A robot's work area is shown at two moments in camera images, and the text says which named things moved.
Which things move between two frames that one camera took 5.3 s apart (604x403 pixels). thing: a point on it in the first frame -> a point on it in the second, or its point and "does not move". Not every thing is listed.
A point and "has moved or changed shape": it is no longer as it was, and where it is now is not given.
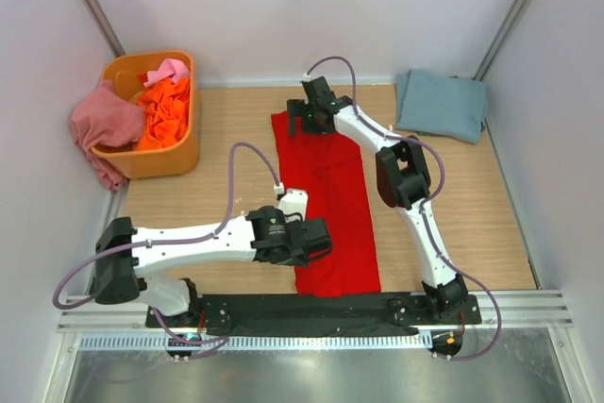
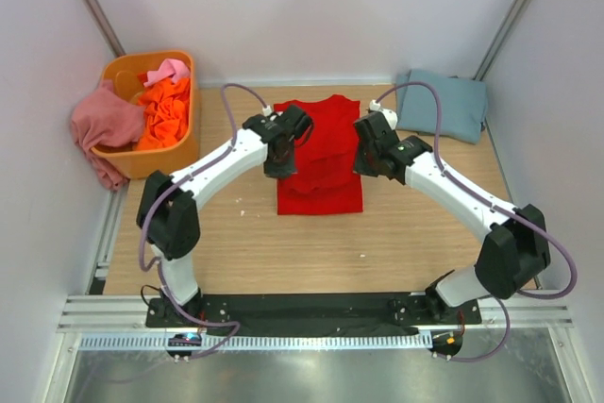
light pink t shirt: x=179 y=68 does not move
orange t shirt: x=166 y=111 does not move
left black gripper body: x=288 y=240 -> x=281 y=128
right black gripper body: x=310 y=121 -> x=375 y=156
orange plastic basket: x=123 y=72 does not move
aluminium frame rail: x=92 y=317 does not move
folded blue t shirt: x=440 y=106 does not move
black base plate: x=314 y=314 does not move
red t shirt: x=330 y=169 has moved or changed shape
